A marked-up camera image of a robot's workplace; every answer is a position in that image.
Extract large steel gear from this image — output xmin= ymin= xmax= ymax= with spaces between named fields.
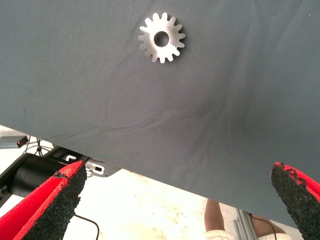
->
xmin=137 ymin=12 xmax=187 ymax=65

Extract black floor cable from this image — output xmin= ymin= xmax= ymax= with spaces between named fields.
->
xmin=74 ymin=213 xmax=100 ymax=240

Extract white shoe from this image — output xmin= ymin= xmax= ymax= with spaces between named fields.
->
xmin=204 ymin=229 xmax=237 ymax=240

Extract dark grey table cloth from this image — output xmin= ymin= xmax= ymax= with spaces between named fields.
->
xmin=0 ymin=0 xmax=320 ymax=230

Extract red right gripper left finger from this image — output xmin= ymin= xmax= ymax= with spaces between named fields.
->
xmin=0 ymin=160 xmax=88 ymax=240

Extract person's bare leg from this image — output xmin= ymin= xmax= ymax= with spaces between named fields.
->
xmin=249 ymin=213 xmax=287 ymax=237
xmin=204 ymin=198 xmax=227 ymax=233

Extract small black box red light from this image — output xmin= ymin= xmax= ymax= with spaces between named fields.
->
xmin=16 ymin=136 xmax=30 ymax=147

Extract black machine base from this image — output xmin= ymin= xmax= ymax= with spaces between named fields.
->
xmin=0 ymin=146 xmax=118 ymax=208

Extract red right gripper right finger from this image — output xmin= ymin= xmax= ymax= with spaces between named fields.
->
xmin=270 ymin=161 xmax=320 ymax=240

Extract aluminium frame post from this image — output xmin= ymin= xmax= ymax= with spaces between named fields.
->
xmin=233 ymin=208 xmax=258 ymax=240

